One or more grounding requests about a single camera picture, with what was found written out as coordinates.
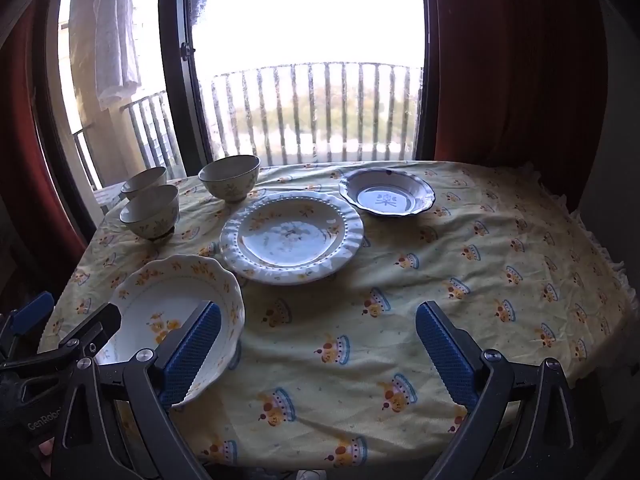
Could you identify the yellow floral scalloped plate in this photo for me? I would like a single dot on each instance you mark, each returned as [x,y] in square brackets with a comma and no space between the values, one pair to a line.
[150,290]

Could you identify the dark window frame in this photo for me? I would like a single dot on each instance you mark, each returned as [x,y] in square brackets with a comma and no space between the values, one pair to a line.
[175,85]

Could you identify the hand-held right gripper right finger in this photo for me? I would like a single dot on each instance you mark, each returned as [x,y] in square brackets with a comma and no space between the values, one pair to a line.
[445,355]

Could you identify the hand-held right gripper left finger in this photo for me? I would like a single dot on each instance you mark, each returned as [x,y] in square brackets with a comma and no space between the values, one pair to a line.
[192,355]

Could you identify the white plate with beaded rim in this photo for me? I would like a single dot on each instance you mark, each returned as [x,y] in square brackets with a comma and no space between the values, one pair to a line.
[290,240]

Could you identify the red curtain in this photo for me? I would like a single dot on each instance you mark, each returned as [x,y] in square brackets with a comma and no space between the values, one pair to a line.
[20,135]
[500,85]

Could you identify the balcony railing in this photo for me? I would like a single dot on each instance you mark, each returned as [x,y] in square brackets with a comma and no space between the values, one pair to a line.
[320,64]

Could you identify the scalloped plate with dark rim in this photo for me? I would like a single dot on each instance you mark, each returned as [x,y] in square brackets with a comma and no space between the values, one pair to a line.
[385,200]

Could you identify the white hanging towel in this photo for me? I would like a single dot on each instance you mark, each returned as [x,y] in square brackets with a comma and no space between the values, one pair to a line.
[117,35]

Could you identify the yellow printed tablecloth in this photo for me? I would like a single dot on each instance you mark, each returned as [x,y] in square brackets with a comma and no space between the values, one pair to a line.
[350,310]

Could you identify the white shoe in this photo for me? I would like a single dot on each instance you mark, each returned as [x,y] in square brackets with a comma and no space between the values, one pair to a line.
[310,475]

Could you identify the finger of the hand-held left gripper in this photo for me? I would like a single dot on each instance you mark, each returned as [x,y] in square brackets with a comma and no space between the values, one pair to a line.
[95,327]
[31,312]

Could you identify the floral bowl with dark rim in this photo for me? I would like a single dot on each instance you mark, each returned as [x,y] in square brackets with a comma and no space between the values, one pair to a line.
[150,215]
[230,185]
[145,179]

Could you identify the white air conditioner unit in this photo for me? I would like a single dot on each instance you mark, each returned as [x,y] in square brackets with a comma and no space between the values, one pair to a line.
[107,197]

